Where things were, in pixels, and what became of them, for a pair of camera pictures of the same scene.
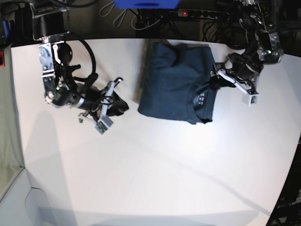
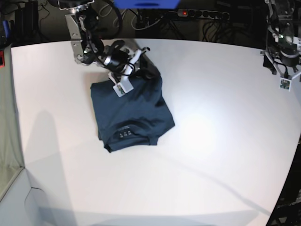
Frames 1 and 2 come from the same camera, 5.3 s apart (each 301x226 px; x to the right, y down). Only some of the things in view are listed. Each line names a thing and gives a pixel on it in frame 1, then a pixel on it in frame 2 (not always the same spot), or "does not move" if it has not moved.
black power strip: x=208 y=14 does not move
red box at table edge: x=2 y=59 does not move
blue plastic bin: x=144 y=4 does not move
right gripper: x=245 y=80 → x=288 y=73
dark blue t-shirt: x=175 y=82 → x=138 y=117
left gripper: x=96 y=102 → x=122 y=74
